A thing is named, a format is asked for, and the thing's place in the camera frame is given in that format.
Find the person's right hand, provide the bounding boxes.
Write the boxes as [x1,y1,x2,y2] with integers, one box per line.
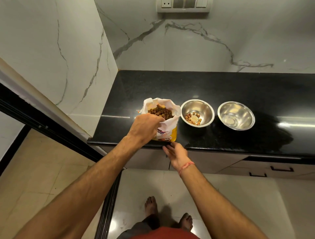
[162,141,189,172]

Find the person's left hand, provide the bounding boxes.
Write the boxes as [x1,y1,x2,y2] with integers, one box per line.
[127,113,166,146]

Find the yellow dog food bag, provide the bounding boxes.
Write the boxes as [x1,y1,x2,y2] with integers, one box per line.
[140,97,182,143]

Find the steel food bowl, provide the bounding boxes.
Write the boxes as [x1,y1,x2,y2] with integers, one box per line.
[180,99,215,128]

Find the steel water bowl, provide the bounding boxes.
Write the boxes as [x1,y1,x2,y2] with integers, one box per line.
[217,101,256,131]

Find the person's right forearm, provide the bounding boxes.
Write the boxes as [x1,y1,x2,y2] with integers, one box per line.
[179,163,269,239]

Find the person's left forearm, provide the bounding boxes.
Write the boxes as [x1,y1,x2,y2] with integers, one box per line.
[13,135,146,239]

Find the person's left foot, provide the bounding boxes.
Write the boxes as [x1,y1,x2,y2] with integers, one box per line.
[144,196,159,218]

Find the person's foot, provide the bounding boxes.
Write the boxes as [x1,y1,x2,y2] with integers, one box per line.
[144,196,159,218]
[178,213,194,232]

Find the person's right foot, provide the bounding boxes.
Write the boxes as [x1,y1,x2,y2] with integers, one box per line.
[178,213,194,232]

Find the brown base cabinet door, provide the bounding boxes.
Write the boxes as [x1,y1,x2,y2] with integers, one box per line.
[101,146,171,171]
[169,150,248,175]

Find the brown drawer front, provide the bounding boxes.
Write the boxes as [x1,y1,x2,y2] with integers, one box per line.
[232,157,315,174]
[216,167,315,180]

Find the red shirt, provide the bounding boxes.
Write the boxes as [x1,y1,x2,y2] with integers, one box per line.
[130,226,200,239]

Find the grey shorts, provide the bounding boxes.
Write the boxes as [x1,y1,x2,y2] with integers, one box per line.
[117,213,160,239]

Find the pink thread bracelet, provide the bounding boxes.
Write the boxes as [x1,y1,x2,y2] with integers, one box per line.
[178,161,195,177]

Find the black door frame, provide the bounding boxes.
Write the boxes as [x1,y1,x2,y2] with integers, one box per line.
[0,82,104,163]

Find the black wall skirting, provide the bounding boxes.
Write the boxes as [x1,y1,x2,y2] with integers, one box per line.
[0,125,32,177]

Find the white switch panel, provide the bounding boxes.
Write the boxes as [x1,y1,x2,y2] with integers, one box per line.
[156,0,213,13]

